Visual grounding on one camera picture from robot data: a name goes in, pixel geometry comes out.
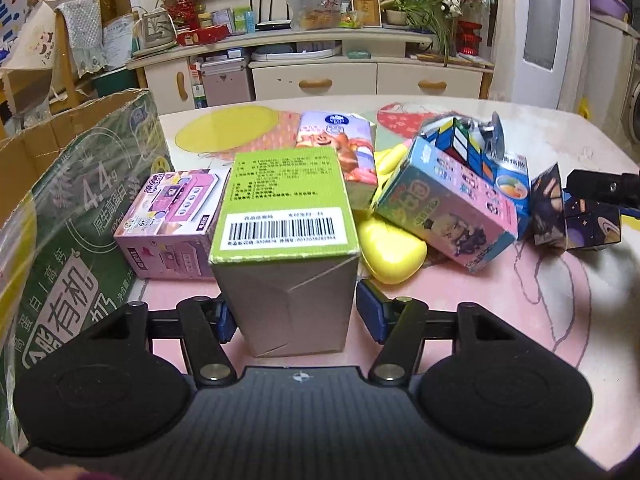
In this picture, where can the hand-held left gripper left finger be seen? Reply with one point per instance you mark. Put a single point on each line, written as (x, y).
(227, 321)

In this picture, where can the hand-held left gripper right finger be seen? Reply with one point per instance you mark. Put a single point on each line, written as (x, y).
(370, 306)

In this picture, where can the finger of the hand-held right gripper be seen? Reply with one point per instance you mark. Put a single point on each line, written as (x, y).
(600, 185)

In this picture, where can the blue white box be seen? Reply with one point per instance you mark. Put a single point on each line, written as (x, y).
(515, 185)

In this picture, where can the pink toy box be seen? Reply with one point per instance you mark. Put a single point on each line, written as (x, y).
(170, 225)

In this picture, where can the green topped cardboard box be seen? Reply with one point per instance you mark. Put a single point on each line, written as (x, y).
(280, 200)

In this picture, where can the black puzzle cube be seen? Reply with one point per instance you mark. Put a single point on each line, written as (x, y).
(457, 135)

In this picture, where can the cartoon bear tissue pack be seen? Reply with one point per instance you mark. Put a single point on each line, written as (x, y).
(345, 150)

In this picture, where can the green printed cardboard carton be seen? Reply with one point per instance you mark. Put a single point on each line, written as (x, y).
(75, 200)

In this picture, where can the dark galaxy folding cube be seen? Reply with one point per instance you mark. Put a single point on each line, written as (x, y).
(590, 225)

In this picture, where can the yellow egg-shaped case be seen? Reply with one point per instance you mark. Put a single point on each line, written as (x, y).
(390, 255)

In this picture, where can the white washing machine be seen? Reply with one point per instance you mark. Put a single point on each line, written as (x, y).
(625, 85)

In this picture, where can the pink blue figure box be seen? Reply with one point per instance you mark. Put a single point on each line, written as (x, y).
(440, 210)

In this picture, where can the silver metal piece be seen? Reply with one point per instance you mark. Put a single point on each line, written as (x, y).
(492, 132)

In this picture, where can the yellow plastic shell piece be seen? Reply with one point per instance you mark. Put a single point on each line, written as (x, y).
(387, 165)

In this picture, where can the white standing air conditioner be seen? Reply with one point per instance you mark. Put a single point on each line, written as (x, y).
(545, 25)

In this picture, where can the purple plastic basin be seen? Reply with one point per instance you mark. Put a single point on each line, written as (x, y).
(607, 2)

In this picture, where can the red lantern ornament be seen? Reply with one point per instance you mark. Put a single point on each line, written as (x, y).
(467, 40)

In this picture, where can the white TV cabinet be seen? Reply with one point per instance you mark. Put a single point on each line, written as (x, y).
(310, 80)

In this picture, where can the pink storage case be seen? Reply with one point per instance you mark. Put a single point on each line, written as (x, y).
(225, 82)

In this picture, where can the potted green plant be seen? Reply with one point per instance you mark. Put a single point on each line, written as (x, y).
(420, 20)

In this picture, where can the white round scale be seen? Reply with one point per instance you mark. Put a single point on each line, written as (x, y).
(295, 52)

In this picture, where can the green plastic basin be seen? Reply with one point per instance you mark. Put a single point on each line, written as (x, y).
(115, 81)

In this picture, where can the red tin box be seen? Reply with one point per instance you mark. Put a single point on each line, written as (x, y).
(205, 35)

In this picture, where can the black router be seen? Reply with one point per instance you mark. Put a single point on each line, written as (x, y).
(272, 25)

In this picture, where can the white printed paper bag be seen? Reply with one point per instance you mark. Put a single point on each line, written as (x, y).
(119, 40)

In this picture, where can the green white small box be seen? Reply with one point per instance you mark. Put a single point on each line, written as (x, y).
(243, 20)

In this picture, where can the clear plastic snack bag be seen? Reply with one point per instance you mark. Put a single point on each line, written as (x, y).
(315, 5)

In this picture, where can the red berry branches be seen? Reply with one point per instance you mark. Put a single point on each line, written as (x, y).
(182, 7)

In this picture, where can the wooden chair with lace cover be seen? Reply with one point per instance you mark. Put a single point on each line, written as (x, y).
(82, 35)

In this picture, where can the beige cartoon tote bag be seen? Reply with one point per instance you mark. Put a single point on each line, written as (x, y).
(30, 45)

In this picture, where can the wooden picture frame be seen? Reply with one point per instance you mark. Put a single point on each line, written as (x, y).
(366, 10)

